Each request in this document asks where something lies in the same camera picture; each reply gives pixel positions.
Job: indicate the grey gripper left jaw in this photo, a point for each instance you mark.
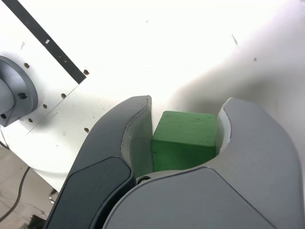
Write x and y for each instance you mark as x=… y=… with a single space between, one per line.
x=100 y=167

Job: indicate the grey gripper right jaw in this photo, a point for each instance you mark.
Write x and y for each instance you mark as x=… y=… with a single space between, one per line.
x=238 y=186

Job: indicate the green cube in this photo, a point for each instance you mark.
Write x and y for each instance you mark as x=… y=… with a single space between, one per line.
x=186 y=133

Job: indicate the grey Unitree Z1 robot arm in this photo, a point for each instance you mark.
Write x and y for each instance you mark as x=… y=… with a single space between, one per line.
x=14 y=95

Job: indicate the black tape strip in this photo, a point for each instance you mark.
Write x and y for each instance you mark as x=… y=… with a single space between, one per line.
x=52 y=45

